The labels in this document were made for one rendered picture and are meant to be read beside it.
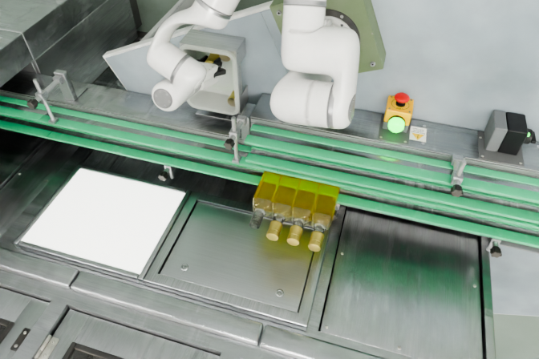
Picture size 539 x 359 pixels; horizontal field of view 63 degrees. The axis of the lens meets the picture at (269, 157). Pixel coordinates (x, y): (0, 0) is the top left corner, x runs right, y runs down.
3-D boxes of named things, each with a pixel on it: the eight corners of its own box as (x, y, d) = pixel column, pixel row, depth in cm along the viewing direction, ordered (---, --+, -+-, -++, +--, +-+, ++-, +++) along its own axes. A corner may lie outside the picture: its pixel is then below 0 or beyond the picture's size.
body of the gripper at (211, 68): (169, 92, 118) (188, 78, 127) (204, 98, 116) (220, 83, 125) (167, 65, 114) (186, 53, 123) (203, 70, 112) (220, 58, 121)
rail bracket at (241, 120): (240, 143, 137) (225, 172, 128) (237, 101, 125) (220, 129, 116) (249, 146, 136) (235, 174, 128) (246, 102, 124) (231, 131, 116)
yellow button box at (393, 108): (384, 112, 129) (381, 128, 124) (389, 92, 124) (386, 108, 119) (408, 117, 128) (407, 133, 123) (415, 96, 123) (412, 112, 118)
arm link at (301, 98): (286, 51, 99) (261, 93, 88) (345, 56, 95) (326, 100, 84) (290, 87, 105) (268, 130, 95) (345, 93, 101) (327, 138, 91)
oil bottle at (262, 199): (271, 164, 140) (250, 216, 126) (271, 151, 136) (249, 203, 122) (288, 167, 139) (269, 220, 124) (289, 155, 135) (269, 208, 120)
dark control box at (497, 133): (483, 130, 124) (484, 150, 118) (493, 107, 118) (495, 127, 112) (514, 135, 122) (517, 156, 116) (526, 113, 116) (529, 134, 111)
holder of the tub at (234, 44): (200, 102, 148) (192, 117, 143) (190, 29, 129) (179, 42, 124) (249, 112, 145) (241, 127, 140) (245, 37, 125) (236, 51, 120)
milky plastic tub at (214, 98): (198, 90, 144) (187, 106, 139) (188, 29, 129) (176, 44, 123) (248, 100, 141) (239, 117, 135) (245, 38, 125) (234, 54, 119)
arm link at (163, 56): (237, 13, 99) (196, 87, 109) (189, -19, 99) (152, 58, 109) (225, 18, 92) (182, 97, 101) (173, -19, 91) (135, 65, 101)
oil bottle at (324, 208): (324, 176, 137) (309, 231, 122) (326, 164, 133) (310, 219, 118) (342, 180, 135) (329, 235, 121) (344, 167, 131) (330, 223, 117)
